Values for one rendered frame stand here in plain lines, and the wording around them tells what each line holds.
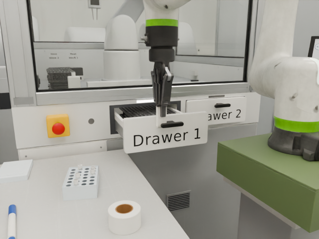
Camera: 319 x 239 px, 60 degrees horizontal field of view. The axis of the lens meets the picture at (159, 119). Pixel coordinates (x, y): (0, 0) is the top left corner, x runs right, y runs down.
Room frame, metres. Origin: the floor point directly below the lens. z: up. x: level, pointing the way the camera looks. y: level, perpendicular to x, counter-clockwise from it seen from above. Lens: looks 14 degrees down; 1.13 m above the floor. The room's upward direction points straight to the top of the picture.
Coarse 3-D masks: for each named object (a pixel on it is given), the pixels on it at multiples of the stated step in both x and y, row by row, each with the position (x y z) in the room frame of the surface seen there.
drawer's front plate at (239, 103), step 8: (192, 104) 1.11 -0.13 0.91; (200, 104) 1.12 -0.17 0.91; (208, 104) 1.14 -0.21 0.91; (232, 104) 1.18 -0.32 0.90; (240, 104) 1.19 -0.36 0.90; (208, 112) 1.14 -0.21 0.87; (216, 112) 1.15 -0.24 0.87; (224, 112) 1.17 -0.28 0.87; (232, 112) 1.18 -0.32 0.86; (240, 112) 1.20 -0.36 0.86; (208, 120) 1.14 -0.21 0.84; (216, 120) 1.15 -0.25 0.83; (224, 120) 1.17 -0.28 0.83; (232, 120) 1.18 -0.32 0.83; (240, 120) 1.20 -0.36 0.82
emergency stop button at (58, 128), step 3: (57, 123) 0.88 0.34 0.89; (60, 123) 0.88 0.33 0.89; (54, 126) 0.87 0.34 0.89; (57, 126) 0.87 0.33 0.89; (60, 126) 0.88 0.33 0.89; (63, 126) 0.88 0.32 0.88; (54, 129) 0.87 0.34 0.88; (57, 129) 0.87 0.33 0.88; (60, 129) 0.88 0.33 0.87; (63, 129) 0.88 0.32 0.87; (54, 132) 0.87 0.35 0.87; (57, 132) 0.87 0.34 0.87; (60, 132) 0.88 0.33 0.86; (63, 132) 0.88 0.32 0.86
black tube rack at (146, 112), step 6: (120, 108) 1.10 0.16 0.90; (126, 108) 1.11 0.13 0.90; (132, 108) 1.10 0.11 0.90; (138, 108) 1.10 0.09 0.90; (144, 108) 1.10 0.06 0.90; (150, 108) 1.10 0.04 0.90; (120, 114) 1.11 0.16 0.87; (126, 114) 1.01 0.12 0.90; (132, 114) 0.99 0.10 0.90; (138, 114) 0.99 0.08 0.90; (144, 114) 0.99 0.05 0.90; (150, 114) 0.99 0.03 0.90
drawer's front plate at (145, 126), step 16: (192, 112) 0.89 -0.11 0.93; (128, 128) 0.81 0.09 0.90; (144, 128) 0.82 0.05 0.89; (160, 128) 0.84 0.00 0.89; (176, 128) 0.86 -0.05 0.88; (192, 128) 0.88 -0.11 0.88; (128, 144) 0.80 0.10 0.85; (144, 144) 0.82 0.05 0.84; (160, 144) 0.84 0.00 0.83; (176, 144) 0.86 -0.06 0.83; (192, 144) 0.88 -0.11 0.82
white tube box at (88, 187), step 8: (72, 168) 0.74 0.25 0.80; (88, 168) 0.75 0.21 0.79; (96, 168) 0.74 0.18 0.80; (72, 176) 0.69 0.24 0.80; (80, 176) 0.69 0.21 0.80; (88, 176) 0.69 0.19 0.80; (96, 176) 0.68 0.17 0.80; (64, 184) 0.64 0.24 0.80; (72, 184) 0.64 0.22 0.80; (80, 184) 0.64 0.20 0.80; (88, 184) 0.64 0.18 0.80; (96, 184) 0.64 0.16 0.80; (64, 192) 0.63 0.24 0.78; (72, 192) 0.63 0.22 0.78; (80, 192) 0.63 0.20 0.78; (88, 192) 0.63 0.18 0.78; (96, 192) 0.64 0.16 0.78; (64, 200) 0.62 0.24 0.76
